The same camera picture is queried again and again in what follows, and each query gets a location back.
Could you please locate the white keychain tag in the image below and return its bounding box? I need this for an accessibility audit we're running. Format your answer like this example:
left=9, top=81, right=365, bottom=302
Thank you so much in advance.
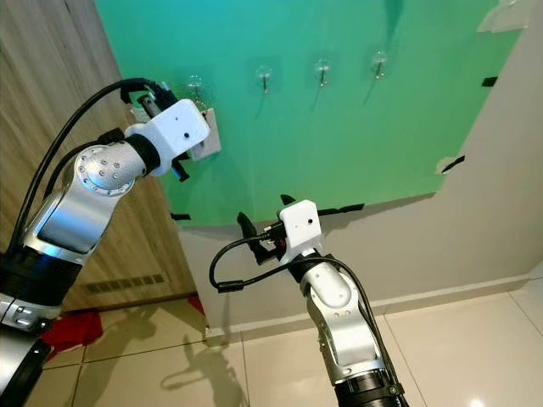
left=188, top=106, right=222, bottom=163

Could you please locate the door vent grille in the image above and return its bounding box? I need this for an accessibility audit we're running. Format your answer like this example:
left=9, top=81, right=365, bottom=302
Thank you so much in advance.
left=85, top=273, right=166, bottom=296

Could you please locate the white skirting board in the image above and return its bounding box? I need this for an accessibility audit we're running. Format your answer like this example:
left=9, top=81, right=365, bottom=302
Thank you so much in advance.
left=204, top=273, right=535, bottom=340

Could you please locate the wooden door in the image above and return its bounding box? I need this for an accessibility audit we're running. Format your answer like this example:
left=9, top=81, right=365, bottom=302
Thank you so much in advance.
left=0, top=0, right=204, bottom=310

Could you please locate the red cloth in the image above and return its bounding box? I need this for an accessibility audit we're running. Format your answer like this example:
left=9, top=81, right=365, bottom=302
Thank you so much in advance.
left=41, top=309, right=104, bottom=364

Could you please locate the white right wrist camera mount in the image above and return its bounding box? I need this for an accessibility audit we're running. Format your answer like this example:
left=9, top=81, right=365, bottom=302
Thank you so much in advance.
left=278, top=199, right=323, bottom=262

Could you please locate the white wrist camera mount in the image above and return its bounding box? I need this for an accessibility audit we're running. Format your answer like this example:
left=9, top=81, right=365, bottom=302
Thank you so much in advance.
left=278, top=199, right=323, bottom=262
left=127, top=99, right=211, bottom=166

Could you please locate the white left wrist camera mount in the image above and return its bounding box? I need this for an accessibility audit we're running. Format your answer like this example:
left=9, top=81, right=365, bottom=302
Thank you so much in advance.
left=127, top=99, right=211, bottom=166

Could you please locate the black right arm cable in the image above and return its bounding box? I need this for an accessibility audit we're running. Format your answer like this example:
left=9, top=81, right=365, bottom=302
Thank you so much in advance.
left=209, top=233, right=374, bottom=340

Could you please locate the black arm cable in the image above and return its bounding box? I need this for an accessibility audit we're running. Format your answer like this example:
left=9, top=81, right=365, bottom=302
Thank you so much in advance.
left=209, top=233, right=374, bottom=340
left=8, top=77, right=162, bottom=255
left=13, top=127, right=128, bottom=247

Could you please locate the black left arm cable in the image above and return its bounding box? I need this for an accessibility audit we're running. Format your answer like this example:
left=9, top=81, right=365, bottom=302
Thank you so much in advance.
left=8, top=77, right=162, bottom=255
left=13, top=127, right=128, bottom=247

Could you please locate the clear adhesive wall hook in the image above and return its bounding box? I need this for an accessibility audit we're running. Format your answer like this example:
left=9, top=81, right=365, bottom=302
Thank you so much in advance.
left=185, top=75, right=206, bottom=103
left=370, top=51, right=390, bottom=82
left=255, top=64, right=277, bottom=96
left=312, top=58, right=334, bottom=89

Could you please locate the green wall board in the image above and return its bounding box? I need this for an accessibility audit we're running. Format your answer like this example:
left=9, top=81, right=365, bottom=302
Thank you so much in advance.
left=93, top=0, right=523, bottom=226

